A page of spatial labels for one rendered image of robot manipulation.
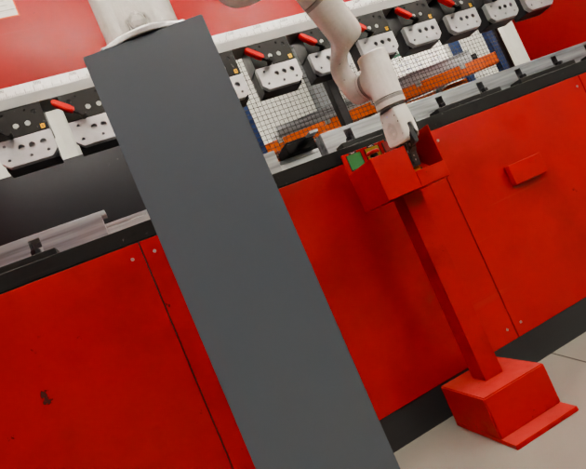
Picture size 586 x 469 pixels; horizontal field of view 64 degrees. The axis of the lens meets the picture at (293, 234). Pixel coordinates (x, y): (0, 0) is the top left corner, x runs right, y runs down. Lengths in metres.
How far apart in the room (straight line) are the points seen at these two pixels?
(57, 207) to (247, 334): 1.47
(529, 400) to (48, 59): 1.62
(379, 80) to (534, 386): 0.89
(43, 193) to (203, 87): 1.42
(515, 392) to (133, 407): 0.96
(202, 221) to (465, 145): 1.21
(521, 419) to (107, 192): 1.61
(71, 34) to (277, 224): 1.14
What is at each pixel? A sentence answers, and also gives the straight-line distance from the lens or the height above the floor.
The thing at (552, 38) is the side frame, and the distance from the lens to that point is 3.11.
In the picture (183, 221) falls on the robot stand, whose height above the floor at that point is 0.73.
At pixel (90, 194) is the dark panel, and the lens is 2.03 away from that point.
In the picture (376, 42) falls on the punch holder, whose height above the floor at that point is 1.21.
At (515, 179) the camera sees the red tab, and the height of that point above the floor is 0.57.
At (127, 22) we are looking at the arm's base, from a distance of 0.80.
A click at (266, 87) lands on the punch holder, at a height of 1.17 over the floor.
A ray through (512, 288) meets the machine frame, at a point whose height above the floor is 0.24.
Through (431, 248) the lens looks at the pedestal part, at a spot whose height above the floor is 0.50.
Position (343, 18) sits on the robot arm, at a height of 1.13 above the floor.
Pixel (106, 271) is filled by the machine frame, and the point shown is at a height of 0.79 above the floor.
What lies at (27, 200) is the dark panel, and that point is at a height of 1.23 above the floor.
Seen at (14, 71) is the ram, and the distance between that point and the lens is 1.63.
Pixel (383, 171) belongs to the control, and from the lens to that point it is 1.25.
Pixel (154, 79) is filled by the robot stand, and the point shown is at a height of 0.93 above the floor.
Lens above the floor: 0.62
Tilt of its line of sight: 3 degrees up
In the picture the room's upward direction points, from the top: 24 degrees counter-clockwise
